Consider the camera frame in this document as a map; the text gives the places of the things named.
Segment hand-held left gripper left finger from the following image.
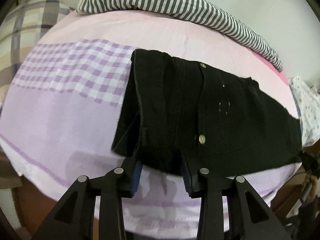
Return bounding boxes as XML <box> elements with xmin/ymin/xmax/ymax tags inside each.
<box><xmin>49</xmin><ymin>155</ymin><xmax>144</xmax><ymax>240</ymax></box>

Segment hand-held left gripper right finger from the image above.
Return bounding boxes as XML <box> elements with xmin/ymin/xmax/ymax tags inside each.
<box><xmin>182</xmin><ymin>158</ymin><xmax>273</xmax><ymax>240</ymax></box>

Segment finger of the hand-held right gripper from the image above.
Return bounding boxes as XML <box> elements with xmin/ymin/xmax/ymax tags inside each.
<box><xmin>299</xmin><ymin>151</ymin><xmax>319</xmax><ymax>171</ymax></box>

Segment black pants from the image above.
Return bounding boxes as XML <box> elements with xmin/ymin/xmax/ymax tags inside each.
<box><xmin>111</xmin><ymin>49</ymin><xmax>304</xmax><ymax>177</ymax></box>

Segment white dotted pillow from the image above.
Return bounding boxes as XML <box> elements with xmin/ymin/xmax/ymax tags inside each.
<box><xmin>289</xmin><ymin>76</ymin><xmax>320</xmax><ymax>147</ymax></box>

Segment pink purple checked bed sheet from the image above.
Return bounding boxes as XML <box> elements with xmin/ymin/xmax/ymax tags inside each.
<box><xmin>0</xmin><ymin>10</ymin><xmax>300</xmax><ymax>233</ymax></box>

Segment plaid pillow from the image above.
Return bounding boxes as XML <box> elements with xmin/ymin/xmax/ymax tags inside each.
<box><xmin>0</xmin><ymin>0</ymin><xmax>75</xmax><ymax>103</ymax></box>

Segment wooden bed frame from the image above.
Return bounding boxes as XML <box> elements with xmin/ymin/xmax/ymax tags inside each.
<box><xmin>0</xmin><ymin>149</ymin><xmax>59</xmax><ymax>232</ymax></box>

